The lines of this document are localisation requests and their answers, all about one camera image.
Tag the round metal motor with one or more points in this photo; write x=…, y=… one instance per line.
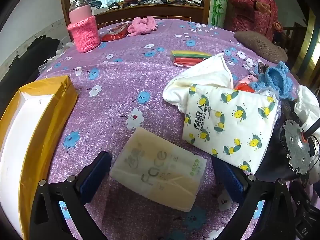
x=292, y=142

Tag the clear plastic bags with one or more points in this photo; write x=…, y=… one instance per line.
x=62, y=47

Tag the white crumpled cloth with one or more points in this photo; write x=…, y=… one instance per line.
x=307, y=105

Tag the multicoloured sponge cloth stack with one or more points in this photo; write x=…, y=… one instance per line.
x=187, y=58

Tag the golden door frame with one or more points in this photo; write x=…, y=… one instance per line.
x=312, y=50

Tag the bottle with pink knitted sleeve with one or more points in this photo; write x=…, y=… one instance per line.
x=83, y=30

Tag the blue knitted piece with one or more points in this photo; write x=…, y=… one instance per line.
x=275, y=77

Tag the lemon print tissue pack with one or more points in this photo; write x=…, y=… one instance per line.
x=232, y=130

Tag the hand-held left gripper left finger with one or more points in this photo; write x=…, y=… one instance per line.
x=95, y=180

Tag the pink white small pack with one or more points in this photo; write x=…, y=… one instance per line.
x=247, y=79

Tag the white cloth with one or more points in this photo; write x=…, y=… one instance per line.
x=200, y=77
x=307, y=105

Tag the red packet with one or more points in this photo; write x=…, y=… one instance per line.
x=115, y=32

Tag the yellow cardboard box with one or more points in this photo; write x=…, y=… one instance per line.
x=57, y=100

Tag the wooden headboard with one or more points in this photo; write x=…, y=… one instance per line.
x=175, y=13

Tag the purple floral bedsheet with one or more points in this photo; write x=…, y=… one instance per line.
x=120, y=85

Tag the black bag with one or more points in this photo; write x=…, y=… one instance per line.
x=25, y=60

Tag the dark brown knitted piece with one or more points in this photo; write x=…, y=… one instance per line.
x=262, y=68

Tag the translucent facial tissue pack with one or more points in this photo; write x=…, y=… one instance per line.
x=160, y=170

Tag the red plastic bag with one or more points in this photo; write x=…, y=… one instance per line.
x=243, y=87

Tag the wooden chair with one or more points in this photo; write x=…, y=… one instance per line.
x=295, y=37

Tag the pink fluffy cloth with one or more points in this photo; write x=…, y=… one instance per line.
x=142, y=26

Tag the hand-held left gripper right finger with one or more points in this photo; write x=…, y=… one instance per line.
x=228, y=180

